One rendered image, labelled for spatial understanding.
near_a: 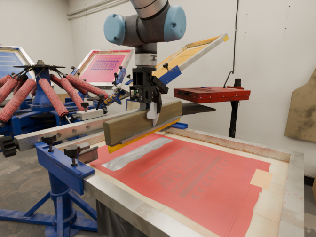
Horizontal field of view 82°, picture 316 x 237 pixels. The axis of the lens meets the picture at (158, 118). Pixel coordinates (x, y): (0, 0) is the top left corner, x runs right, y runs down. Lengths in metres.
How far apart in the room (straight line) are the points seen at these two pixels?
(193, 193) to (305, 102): 2.06
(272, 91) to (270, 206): 2.06
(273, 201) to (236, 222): 0.14
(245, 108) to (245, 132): 0.33
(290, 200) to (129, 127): 0.46
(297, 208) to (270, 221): 0.06
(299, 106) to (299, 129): 0.26
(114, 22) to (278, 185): 0.64
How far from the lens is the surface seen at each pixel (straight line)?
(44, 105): 1.42
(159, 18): 0.46
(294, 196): 0.57
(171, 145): 0.82
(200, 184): 0.58
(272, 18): 2.60
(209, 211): 0.50
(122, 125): 0.57
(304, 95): 2.46
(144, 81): 0.62
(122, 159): 0.69
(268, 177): 0.69
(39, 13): 5.17
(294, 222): 0.49
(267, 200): 0.58
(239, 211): 0.52
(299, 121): 2.50
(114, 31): 0.54
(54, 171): 0.71
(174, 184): 0.57
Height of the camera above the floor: 1.28
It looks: 15 degrees down
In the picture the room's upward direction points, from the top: straight up
